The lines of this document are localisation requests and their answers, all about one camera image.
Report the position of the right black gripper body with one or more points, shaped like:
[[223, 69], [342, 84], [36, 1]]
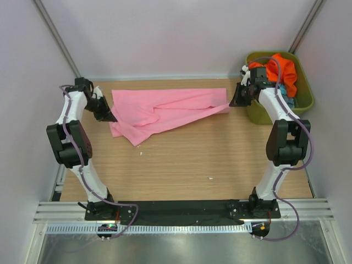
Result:
[[246, 98]]

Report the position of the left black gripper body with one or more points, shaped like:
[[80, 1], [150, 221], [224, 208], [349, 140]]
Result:
[[98, 106]]

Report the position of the pink t shirt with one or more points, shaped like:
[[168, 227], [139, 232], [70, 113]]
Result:
[[142, 113]]

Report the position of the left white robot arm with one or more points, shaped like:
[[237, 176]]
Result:
[[72, 147]]

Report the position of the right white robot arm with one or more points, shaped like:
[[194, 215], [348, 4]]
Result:
[[286, 145]]

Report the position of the light blue t shirt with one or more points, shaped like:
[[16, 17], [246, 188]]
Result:
[[282, 89]]

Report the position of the grey blue t shirt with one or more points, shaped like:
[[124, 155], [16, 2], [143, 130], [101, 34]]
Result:
[[289, 101]]

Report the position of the orange t shirt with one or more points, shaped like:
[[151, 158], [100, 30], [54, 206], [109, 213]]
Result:
[[280, 69]]

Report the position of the olive green plastic bin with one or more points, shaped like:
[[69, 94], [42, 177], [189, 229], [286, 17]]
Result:
[[303, 99]]

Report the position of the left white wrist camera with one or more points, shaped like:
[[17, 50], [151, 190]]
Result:
[[97, 93]]

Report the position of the right aluminium corner post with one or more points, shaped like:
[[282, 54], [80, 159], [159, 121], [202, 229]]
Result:
[[306, 25]]

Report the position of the aluminium corner post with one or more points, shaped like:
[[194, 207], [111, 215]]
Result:
[[306, 25], [47, 20]]

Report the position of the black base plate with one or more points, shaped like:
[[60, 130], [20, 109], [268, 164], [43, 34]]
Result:
[[182, 213]]

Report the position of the left aluminium corner post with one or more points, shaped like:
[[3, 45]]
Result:
[[47, 20]]

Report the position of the slotted cable duct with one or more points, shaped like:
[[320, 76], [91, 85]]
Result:
[[99, 228]]

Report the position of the aluminium front rail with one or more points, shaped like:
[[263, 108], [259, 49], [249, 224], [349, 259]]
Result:
[[302, 209]]

